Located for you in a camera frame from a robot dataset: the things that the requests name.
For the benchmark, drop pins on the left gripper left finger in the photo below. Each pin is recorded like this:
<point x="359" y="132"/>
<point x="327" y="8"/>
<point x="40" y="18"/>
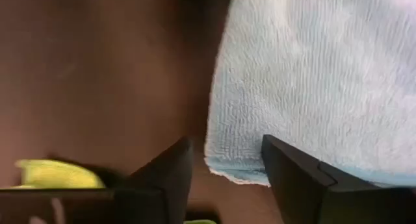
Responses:
<point x="172" y="178"/>

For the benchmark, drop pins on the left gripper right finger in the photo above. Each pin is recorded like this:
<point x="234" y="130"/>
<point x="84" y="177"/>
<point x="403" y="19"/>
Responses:
<point x="292" y="185"/>

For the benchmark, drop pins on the light blue microfiber towel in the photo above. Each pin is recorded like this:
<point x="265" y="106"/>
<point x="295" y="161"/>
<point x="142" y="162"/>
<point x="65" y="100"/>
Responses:
<point x="308" y="87"/>

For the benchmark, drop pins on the green microfiber towel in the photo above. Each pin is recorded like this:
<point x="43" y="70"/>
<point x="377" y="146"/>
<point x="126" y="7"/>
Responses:
<point x="58" y="175"/>

